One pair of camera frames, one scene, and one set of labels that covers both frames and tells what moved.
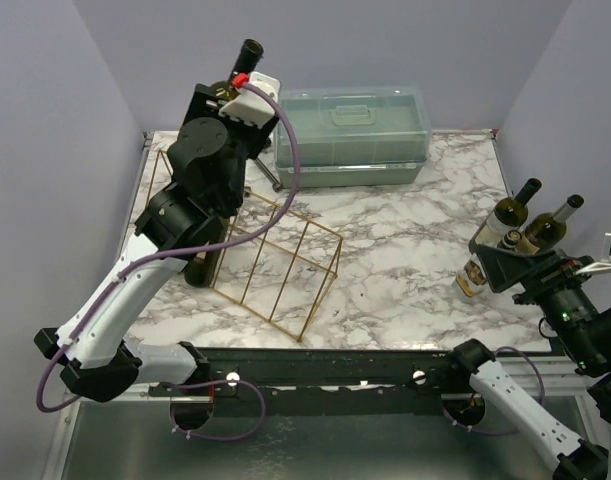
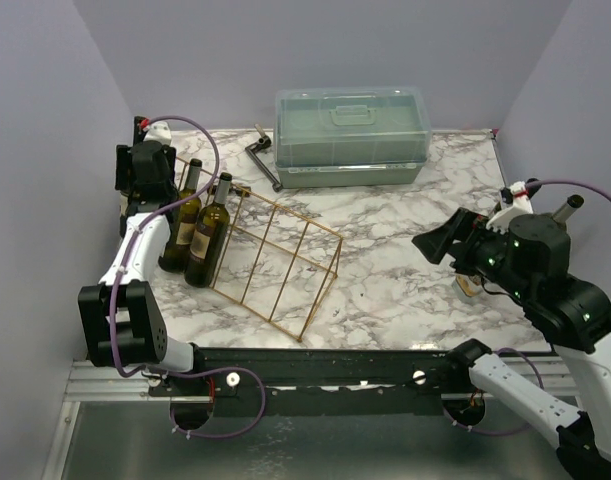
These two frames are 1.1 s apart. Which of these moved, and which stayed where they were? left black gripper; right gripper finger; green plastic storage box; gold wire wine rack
Moved: left black gripper; right gripper finger
Stayed: gold wire wine rack; green plastic storage box
